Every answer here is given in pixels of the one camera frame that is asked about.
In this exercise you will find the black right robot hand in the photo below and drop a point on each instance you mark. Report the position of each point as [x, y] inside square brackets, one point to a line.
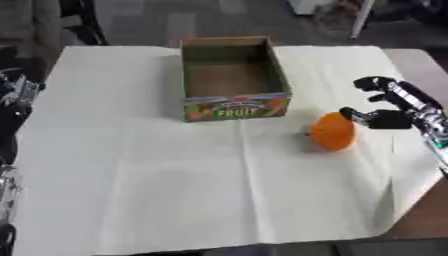
[392, 118]

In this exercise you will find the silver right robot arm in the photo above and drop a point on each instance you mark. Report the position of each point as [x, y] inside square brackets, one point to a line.
[434, 133]

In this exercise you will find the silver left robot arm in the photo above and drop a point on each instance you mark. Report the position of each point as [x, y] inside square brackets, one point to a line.
[14, 140]

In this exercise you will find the printed cardboard box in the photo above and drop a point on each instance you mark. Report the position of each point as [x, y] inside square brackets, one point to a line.
[233, 80]

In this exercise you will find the orange toy pumpkin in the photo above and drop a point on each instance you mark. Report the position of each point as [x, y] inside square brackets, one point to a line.
[333, 131]

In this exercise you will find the white table leg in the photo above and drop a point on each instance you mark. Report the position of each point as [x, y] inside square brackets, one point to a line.
[361, 18]

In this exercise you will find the black chair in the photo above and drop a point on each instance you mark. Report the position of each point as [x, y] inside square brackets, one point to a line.
[81, 21]

